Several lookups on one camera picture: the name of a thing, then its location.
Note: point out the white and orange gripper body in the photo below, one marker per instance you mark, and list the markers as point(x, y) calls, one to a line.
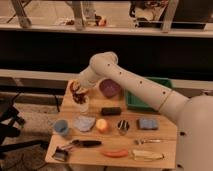
point(76, 88)

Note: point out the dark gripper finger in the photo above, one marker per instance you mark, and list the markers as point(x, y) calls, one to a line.
point(83, 99)
point(77, 97)

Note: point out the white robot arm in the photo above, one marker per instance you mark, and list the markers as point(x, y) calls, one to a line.
point(193, 116)

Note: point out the blue plastic cup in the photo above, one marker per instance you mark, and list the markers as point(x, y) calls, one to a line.
point(61, 127)

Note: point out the small metal cup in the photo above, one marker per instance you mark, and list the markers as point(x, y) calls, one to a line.
point(123, 127)

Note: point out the light blue cloth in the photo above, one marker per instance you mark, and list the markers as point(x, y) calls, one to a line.
point(84, 123)

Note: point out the black rectangular block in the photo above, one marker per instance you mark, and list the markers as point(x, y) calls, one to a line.
point(110, 111)

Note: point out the wooden table board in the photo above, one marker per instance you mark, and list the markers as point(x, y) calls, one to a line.
point(112, 140)

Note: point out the purple bowl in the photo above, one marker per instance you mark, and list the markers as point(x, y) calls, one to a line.
point(109, 88)

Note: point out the red yellow apple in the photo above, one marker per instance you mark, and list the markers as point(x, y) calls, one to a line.
point(102, 125)

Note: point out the green plastic bin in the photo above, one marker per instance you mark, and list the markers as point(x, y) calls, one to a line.
point(134, 103)

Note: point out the orange carrot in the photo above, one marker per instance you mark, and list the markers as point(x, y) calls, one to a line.
point(115, 154)

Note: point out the metal fork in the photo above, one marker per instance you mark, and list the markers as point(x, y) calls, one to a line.
point(143, 141)

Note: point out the blue sponge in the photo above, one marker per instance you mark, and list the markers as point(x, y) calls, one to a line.
point(147, 124)

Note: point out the yellow corn cob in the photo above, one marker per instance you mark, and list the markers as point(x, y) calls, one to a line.
point(147, 155)

